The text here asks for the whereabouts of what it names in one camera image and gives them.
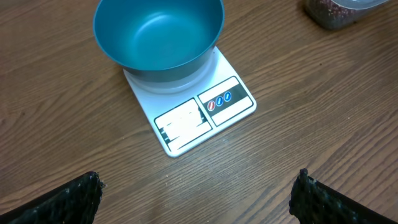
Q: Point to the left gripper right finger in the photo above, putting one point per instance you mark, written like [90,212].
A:
[312,202]

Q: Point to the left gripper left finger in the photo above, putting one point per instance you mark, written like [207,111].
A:
[77,201]

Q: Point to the white digital kitchen scale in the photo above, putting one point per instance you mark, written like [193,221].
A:
[187,112]

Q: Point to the blue metal bowl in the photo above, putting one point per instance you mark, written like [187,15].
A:
[158,40]

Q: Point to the clear plastic container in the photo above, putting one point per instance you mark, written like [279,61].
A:
[337,14]

